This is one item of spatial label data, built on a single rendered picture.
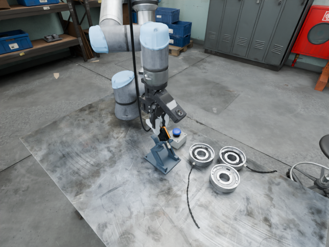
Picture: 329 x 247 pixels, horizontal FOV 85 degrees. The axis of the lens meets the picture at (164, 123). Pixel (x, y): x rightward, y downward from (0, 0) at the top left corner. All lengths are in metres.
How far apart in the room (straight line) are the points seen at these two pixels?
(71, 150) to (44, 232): 0.91
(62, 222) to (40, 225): 0.15
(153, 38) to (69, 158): 0.63
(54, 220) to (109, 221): 1.07
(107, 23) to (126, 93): 0.39
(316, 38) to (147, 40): 3.74
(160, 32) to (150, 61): 0.08
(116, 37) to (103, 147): 0.49
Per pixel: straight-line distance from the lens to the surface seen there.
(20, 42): 3.83
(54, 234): 1.68
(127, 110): 0.97
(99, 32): 0.60
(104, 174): 0.78
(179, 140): 0.81
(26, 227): 1.81
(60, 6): 3.90
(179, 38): 4.24
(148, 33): 0.49
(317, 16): 4.04
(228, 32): 4.10
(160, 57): 0.50
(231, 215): 0.71
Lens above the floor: 1.42
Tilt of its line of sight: 40 degrees down
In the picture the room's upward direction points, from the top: straight up
